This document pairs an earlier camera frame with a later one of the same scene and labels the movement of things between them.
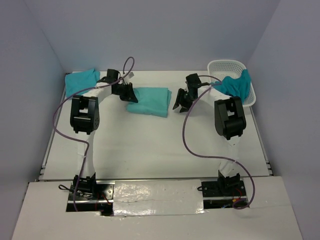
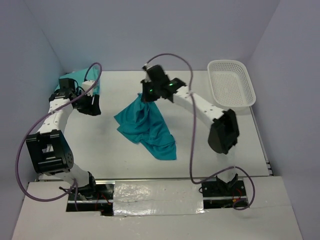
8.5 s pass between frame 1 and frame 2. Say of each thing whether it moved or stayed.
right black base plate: stayed
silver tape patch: stayed
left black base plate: stayed
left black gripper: moved
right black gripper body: moved
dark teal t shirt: moved
